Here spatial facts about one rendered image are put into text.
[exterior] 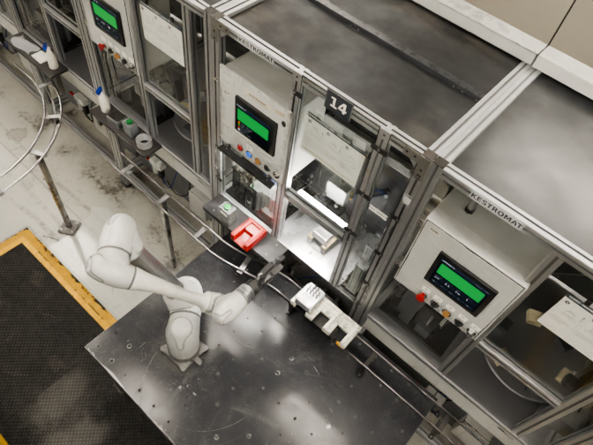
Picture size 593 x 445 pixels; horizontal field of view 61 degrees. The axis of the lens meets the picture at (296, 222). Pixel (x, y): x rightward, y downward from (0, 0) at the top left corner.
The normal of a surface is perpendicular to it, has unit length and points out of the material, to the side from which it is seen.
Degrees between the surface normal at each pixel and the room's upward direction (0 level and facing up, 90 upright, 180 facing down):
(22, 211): 0
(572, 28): 90
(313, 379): 0
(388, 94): 0
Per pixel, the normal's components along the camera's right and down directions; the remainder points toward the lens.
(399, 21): 0.11, -0.58
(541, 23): -0.66, 0.56
